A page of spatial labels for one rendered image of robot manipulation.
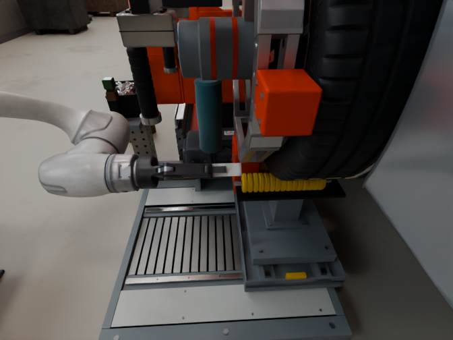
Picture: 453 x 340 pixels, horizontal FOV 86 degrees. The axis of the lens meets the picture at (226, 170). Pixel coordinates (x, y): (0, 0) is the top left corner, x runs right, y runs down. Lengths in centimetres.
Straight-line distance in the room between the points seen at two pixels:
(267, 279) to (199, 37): 77
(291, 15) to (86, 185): 49
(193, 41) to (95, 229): 107
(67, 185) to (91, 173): 6
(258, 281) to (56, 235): 100
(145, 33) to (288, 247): 79
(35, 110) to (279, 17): 57
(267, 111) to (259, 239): 68
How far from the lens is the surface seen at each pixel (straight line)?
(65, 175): 61
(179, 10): 81
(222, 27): 63
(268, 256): 92
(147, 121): 55
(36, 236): 154
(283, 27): 41
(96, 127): 70
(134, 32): 49
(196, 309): 100
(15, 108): 72
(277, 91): 33
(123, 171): 57
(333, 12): 39
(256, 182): 71
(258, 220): 101
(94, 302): 120
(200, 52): 61
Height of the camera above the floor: 100
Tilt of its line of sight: 39 degrees down
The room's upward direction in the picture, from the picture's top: straight up
